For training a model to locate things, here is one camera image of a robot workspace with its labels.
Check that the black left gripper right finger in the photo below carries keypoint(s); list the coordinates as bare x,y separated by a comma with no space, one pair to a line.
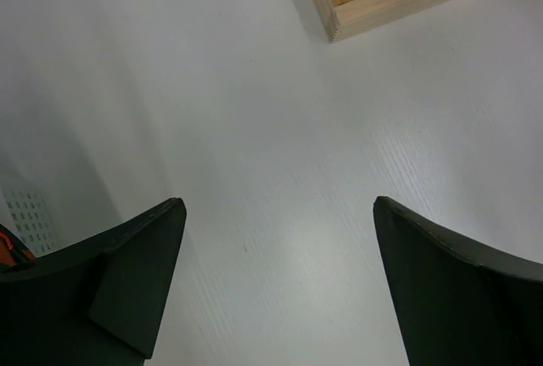
457,301

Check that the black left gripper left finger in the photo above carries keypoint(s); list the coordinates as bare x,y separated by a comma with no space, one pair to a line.
97,302

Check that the orange camouflage trousers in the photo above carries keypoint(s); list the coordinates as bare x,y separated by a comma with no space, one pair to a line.
13,251

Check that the white plastic basket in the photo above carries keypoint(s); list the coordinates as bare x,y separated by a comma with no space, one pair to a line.
25,213

